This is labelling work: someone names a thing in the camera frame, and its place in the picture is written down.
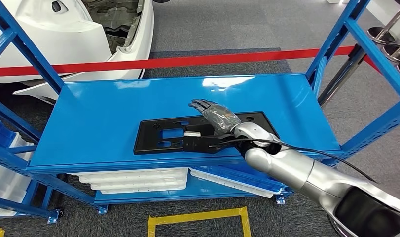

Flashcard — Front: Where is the blue metal shelf rack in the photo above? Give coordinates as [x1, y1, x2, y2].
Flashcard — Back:
[0, 0, 400, 216]
[0, 95, 62, 225]

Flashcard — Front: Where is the black barrier post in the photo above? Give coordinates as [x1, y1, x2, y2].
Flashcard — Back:
[317, 45, 367, 107]

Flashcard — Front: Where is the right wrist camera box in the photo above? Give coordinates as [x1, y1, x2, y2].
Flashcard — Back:
[182, 130, 240, 155]

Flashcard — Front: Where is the black plastic plate part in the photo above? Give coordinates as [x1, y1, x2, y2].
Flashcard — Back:
[133, 111, 280, 156]

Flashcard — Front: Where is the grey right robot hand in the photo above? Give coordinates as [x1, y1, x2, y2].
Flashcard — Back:
[188, 99, 242, 135]

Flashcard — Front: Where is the white car body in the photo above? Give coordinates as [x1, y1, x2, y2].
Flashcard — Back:
[0, 0, 155, 105]

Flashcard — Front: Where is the red barrier belt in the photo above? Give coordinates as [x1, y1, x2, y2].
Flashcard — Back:
[363, 55, 400, 84]
[0, 45, 356, 78]

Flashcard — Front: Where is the blue plastic crate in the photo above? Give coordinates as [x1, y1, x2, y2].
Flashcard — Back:
[0, 119, 17, 150]
[190, 161, 287, 197]

